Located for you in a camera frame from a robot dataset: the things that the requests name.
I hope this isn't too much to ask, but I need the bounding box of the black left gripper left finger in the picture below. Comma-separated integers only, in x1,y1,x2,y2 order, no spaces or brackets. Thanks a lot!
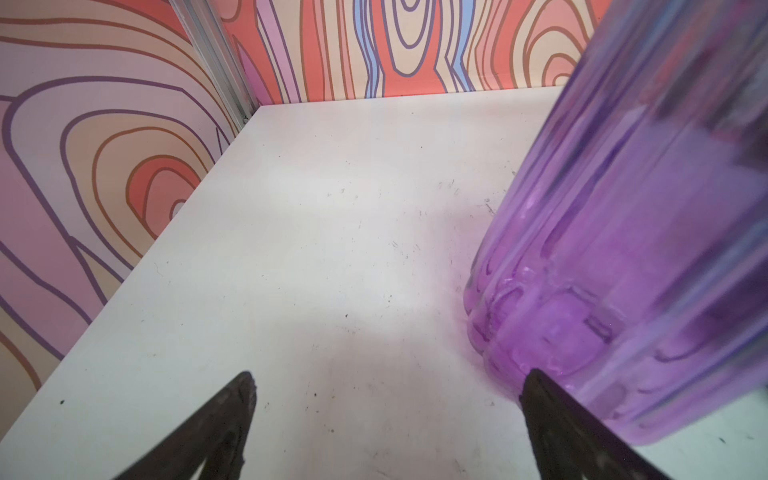
117,371,257,479

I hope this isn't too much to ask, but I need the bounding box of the purple blue glass vase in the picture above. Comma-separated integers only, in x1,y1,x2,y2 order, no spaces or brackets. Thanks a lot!
464,1,767,445

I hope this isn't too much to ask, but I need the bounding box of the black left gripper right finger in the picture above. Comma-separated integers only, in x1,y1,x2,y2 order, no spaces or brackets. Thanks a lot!
519,369,667,480

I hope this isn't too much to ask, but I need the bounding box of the aluminium frame post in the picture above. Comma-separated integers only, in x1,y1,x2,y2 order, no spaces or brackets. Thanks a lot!
170,0,259,131

